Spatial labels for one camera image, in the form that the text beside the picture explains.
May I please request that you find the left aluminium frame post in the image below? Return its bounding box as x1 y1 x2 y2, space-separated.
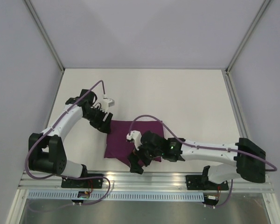
22 0 65 74

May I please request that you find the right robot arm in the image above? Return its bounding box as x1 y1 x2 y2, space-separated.
126 131 266 189

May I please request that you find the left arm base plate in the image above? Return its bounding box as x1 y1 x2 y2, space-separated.
61 174 103 189

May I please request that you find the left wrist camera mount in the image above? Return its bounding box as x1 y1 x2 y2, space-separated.
100 98 115 112

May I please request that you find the slotted cable duct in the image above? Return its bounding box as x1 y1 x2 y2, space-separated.
27 190 204 202

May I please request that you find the aluminium front rail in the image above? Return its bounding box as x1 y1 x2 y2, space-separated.
18 171 274 193

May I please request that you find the purple cloth mat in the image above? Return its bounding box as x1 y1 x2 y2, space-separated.
104 120 164 166

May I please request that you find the aluminium frame post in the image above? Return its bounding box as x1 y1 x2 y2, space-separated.
225 0 273 75
22 0 65 74

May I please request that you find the right aluminium frame post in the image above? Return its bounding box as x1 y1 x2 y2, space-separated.
225 0 273 75

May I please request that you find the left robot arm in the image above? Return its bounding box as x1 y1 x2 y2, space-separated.
26 89 115 187

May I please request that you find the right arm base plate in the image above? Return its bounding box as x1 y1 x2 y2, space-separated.
185 175 229 191

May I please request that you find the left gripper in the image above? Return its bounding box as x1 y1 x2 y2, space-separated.
84 106 113 134

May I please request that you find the right side aluminium rail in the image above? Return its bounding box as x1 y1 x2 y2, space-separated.
224 70 259 175

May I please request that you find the aluminium rail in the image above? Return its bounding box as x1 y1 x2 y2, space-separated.
224 70 259 175
18 171 274 193

